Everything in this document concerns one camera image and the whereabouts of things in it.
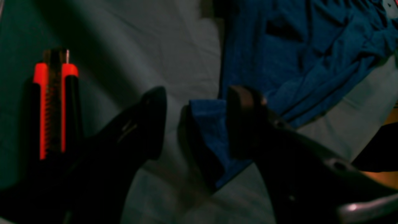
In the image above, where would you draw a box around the light blue table cloth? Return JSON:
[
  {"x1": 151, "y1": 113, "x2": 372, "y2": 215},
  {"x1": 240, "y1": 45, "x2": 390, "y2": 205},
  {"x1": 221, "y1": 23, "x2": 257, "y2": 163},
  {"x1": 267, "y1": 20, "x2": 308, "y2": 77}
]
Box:
[{"x1": 0, "y1": 0, "x2": 398, "y2": 224}]

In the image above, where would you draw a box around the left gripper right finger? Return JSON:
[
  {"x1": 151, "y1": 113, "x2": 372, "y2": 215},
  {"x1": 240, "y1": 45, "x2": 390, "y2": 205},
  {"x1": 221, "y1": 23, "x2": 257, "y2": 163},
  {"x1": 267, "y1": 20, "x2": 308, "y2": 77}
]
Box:
[{"x1": 226, "y1": 86, "x2": 397, "y2": 224}]

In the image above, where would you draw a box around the orange black utility knife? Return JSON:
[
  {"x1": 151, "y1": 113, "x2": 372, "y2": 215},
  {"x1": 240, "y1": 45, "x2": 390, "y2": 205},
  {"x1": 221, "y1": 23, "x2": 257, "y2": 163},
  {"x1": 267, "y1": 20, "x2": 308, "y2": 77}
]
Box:
[{"x1": 30, "y1": 47, "x2": 83, "y2": 162}]

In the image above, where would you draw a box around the blue t-shirt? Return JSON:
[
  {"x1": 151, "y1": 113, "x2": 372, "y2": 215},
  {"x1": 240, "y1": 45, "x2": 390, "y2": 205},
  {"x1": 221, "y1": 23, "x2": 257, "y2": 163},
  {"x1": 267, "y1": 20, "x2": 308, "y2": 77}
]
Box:
[{"x1": 187, "y1": 0, "x2": 397, "y2": 191}]

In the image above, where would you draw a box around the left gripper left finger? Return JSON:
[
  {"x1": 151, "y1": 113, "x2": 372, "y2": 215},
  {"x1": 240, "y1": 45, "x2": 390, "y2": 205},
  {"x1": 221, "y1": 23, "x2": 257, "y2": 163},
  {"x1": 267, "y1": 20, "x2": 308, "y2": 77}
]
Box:
[{"x1": 1, "y1": 86, "x2": 167, "y2": 224}]

